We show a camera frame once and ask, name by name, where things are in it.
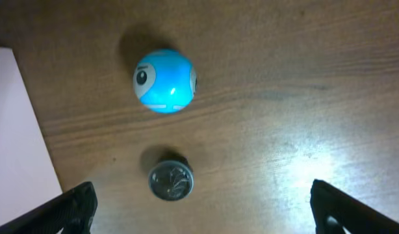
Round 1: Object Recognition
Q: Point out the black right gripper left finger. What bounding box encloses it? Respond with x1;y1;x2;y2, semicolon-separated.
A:
0;181;97;234

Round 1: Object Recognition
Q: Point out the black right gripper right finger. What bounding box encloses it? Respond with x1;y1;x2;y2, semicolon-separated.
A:
310;179;399;233

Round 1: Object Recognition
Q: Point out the black round spinning top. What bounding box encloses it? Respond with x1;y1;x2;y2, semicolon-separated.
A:
148;151;194;202

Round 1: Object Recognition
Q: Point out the blue toy ball with eyes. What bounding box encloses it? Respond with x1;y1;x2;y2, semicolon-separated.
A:
133;49;198;114

